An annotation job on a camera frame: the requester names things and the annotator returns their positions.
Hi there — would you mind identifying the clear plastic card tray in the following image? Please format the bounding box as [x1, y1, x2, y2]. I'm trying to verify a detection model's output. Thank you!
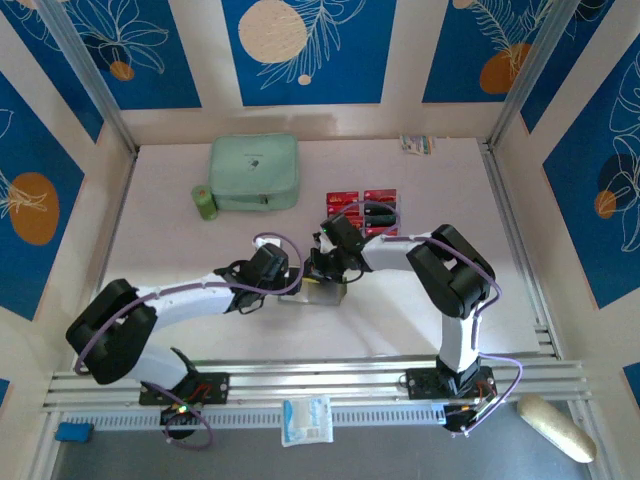
[324, 187, 403, 240]

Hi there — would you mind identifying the green roll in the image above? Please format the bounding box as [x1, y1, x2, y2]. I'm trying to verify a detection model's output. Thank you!
[191, 183, 219, 222]

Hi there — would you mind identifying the mint green zip pouch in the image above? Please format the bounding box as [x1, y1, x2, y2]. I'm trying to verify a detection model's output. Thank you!
[207, 132, 301, 212]

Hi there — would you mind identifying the printed leaflet pack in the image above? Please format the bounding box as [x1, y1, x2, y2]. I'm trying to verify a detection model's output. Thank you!
[399, 133, 435, 156]

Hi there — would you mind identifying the white wipes packet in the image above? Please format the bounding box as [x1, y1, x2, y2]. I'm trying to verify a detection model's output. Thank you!
[280, 394, 335, 448]

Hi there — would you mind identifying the black controller board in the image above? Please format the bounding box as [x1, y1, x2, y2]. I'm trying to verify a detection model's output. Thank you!
[442, 402, 499, 437]
[158, 402, 201, 441]

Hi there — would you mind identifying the blue cloth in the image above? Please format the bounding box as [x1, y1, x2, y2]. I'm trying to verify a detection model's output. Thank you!
[54, 422, 95, 444]

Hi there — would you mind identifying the beige oblong loaf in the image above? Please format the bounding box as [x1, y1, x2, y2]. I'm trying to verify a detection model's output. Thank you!
[516, 393, 598, 464]

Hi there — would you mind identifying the aluminium rail frame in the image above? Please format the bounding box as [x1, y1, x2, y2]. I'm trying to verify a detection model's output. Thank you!
[42, 353, 590, 415]

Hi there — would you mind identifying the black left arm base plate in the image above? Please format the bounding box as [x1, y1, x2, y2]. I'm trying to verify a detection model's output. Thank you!
[138, 372, 231, 406]

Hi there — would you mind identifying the slotted grey cable duct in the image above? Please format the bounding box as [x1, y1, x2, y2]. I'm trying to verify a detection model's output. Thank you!
[62, 405, 449, 432]

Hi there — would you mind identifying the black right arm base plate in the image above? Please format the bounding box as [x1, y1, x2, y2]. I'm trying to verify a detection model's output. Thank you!
[405, 367, 497, 401]

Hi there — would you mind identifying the aluminium side rail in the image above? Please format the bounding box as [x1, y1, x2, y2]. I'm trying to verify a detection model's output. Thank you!
[72, 149, 139, 371]
[478, 141, 560, 359]

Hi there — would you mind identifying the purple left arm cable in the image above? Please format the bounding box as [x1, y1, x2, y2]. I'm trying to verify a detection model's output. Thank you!
[73, 231, 305, 450]

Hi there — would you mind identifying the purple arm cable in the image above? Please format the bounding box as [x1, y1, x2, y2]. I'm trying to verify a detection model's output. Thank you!
[327, 199, 525, 439]
[73, 231, 305, 450]

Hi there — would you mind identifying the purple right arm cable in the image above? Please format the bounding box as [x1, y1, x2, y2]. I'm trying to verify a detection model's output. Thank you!
[327, 199, 525, 439]

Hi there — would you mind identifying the aluminium corner post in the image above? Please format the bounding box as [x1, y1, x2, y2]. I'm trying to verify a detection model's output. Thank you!
[487, 0, 576, 151]
[34, 0, 140, 157]

